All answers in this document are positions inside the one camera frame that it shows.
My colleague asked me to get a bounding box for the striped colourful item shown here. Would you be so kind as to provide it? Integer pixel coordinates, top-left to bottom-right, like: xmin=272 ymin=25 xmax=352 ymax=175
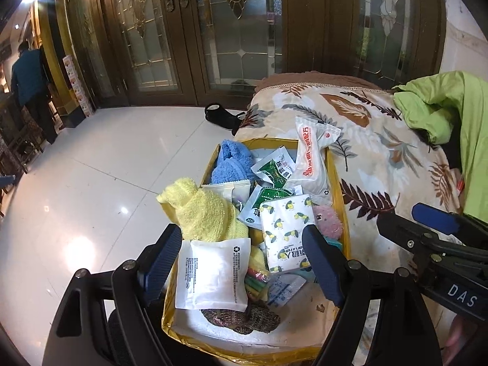
xmin=245 ymin=268 xmax=270 ymax=306

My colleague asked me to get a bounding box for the white square packet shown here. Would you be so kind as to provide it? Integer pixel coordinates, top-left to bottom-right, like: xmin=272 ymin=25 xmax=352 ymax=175
xmin=174 ymin=237 xmax=252 ymax=312

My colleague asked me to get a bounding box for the lemon-print tissue pack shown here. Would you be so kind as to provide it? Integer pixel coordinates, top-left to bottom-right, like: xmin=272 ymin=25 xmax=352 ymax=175
xmin=259 ymin=194 xmax=318 ymax=274

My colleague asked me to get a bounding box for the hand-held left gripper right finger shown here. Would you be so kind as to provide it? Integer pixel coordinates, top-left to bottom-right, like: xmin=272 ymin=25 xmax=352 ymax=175
xmin=301 ymin=224 xmax=445 ymax=366

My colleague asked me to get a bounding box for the yellow towel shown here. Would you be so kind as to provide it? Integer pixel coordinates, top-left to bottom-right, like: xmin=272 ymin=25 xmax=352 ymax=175
xmin=156 ymin=177 xmax=249 ymax=243

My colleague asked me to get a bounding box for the white blue-print packet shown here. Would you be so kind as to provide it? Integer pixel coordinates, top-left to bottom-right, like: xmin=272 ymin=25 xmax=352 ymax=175
xmin=266 ymin=272 xmax=307 ymax=309

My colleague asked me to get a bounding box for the small blue fuzzy cloth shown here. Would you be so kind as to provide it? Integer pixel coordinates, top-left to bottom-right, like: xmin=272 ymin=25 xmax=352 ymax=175
xmin=220 ymin=139 xmax=254 ymax=165

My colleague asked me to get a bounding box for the person's right hand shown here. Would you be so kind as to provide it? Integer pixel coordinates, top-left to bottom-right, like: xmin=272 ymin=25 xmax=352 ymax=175
xmin=446 ymin=313 xmax=488 ymax=354

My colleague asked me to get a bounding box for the black shoe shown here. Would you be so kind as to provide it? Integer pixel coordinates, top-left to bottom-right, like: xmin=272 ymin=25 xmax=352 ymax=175
xmin=203 ymin=102 xmax=247 ymax=137

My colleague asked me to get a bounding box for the long white red-print packet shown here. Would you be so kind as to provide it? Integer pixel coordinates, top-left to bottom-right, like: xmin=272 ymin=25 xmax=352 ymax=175
xmin=295 ymin=116 xmax=343 ymax=196

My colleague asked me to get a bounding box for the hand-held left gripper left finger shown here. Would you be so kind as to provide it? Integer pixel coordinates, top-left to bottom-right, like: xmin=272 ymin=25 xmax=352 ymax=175
xmin=42 ymin=223 xmax=183 ymax=366

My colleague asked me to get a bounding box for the pink fuzzy pouf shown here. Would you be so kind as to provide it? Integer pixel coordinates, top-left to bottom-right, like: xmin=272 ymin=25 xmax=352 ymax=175
xmin=313 ymin=204 xmax=344 ymax=238

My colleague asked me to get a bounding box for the brown bed cover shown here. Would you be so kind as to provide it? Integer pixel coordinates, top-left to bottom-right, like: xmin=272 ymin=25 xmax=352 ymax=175
xmin=253 ymin=70 xmax=394 ymax=93

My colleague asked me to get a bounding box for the leaf-print blanket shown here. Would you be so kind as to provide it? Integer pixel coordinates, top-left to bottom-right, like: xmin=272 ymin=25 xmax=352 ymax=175
xmin=232 ymin=80 xmax=470 ymax=366

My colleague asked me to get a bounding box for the green quilt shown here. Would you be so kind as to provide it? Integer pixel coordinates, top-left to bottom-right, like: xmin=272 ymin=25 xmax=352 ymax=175
xmin=393 ymin=70 xmax=488 ymax=215

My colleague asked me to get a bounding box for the wooden glass door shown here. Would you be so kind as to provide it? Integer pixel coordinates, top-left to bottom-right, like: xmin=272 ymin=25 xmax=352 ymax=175
xmin=63 ymin=0 xmax=447 ymax=109

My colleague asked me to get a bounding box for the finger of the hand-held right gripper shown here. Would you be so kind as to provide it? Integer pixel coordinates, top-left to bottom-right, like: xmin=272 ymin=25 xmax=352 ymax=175
xmin=377 ymin=211 xmax=443 ymax=276
xmin=412 ymin=203 xmax=488 ymax=245

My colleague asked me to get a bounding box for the brown knit cloth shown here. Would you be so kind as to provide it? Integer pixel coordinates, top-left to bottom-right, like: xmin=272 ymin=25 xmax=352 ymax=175
xmin=200 ymin=300 xmax=282 ymax=337

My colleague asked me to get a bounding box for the stack of cartons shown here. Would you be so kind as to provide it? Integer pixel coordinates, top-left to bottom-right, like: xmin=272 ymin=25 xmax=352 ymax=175
xmin=62 ymin=55 xmax=96 ymax=117

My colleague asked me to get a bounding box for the white foam box yellow tape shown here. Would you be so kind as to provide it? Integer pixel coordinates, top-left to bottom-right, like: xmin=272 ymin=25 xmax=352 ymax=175
xmin=160 ymin=137 xmax=352 ymax=365

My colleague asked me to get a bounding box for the blue towel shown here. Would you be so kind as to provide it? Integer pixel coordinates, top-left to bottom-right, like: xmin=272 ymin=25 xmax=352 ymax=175
xmin=210 ymin=158 xmax=255 ymax=186

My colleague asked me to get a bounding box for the green white sachet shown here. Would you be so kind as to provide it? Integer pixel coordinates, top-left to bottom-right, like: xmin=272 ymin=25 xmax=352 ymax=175
xmin=251 ymin=146 xmax=298 ymax=185
xmin=236 ymin=184 xmax=306 ymax=232

